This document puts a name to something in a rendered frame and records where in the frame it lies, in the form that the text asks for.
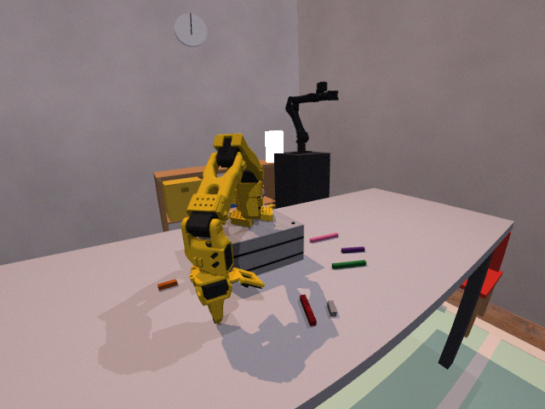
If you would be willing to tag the green rod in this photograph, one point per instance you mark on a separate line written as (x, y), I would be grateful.
(349, 264)

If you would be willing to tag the orange rod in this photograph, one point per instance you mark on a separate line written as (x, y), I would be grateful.
(167, 284)

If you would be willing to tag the dark red rectangular bar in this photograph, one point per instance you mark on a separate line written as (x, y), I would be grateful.
(308, 311)

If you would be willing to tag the purple rod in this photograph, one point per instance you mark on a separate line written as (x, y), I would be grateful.
(352, 249)

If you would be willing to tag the pink rod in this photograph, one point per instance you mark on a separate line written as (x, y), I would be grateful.
(325, 237)

